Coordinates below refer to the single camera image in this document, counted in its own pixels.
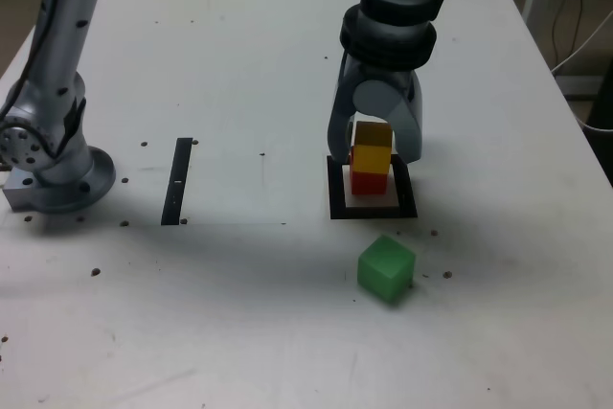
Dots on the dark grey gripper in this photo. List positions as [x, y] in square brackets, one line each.
[383, 74]

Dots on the green cube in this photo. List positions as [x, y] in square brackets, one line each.
[383, 270]

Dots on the red cube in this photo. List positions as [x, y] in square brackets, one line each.
[369, 185]

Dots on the yellow cube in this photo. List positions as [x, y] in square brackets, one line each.
[371, 160]

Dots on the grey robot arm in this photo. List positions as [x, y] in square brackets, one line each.
[67, 21]

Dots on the black tape square outline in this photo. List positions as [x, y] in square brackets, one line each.
[373, 214]

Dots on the black tape strip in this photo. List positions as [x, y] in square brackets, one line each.
[172, 208]

